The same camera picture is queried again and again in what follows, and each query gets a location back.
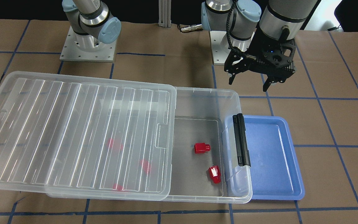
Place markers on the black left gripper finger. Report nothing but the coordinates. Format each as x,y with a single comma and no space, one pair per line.
270,80
232,76

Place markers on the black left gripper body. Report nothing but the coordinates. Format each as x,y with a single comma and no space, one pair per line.
256,45

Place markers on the aluminium frame post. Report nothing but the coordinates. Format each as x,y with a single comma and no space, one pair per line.
164,12

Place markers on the red block under lid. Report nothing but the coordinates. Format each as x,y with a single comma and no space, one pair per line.
117,187
145,165
114,145

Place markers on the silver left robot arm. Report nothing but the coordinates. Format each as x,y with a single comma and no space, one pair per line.
240,18

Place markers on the clear ribbed box lid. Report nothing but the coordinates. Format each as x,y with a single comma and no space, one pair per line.
32,108

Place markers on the blue plastic tray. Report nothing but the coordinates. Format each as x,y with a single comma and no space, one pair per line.
274,172

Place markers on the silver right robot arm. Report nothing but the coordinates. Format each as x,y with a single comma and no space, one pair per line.
92,17

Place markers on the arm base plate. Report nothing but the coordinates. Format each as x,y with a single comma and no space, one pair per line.
85,48
220,47

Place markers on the black box latch handle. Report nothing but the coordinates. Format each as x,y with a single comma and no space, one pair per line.
243,155

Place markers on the red block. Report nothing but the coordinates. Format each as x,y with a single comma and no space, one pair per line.
145,165
114,145
117,187
215,174
201,148

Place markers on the red block in box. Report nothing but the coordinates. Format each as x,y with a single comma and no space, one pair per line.
215,174

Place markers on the clear plastic storage box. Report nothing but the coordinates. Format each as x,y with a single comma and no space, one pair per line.
204,130

